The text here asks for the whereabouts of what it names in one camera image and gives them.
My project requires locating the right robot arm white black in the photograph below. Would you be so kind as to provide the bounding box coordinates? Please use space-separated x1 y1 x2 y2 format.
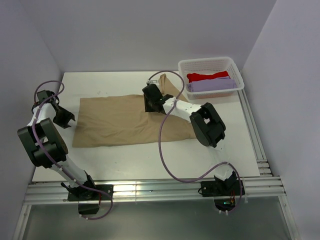
142 83 244 197

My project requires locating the beige t shirt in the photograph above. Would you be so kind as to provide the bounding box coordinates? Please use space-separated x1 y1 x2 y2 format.
72 73 196 148

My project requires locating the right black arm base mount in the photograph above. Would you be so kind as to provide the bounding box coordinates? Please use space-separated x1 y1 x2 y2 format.
198 171 246 212

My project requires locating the lilac rolled t shirt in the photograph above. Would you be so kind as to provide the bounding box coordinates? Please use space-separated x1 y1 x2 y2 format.
186 77 237 92

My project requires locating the aluminium frame rail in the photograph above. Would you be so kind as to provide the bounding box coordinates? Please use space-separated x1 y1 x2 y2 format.
13 90 301 240

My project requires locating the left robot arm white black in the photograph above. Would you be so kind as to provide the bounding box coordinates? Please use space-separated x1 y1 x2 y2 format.
17 90 98 200

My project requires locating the red rolled t shirt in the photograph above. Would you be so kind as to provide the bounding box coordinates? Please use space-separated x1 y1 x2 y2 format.
186 71 230 83

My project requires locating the white plastic basket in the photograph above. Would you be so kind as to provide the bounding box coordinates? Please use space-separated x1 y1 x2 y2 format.
178 56 245 100

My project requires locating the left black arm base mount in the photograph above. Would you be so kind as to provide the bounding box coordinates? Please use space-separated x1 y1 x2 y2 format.
64 186 110 216

